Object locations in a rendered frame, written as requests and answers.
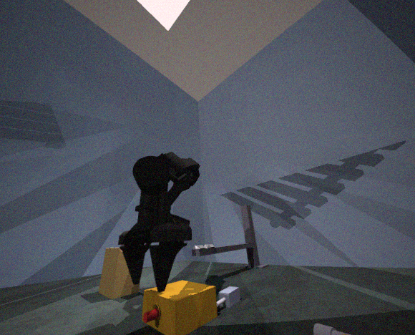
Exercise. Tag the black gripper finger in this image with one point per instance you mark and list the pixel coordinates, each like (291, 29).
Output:
(135, 256)
(163, 257)

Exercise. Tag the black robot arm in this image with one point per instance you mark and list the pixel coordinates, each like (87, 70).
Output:
(153, 174)

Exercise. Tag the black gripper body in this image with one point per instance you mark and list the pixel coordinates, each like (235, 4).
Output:
(151, 226)

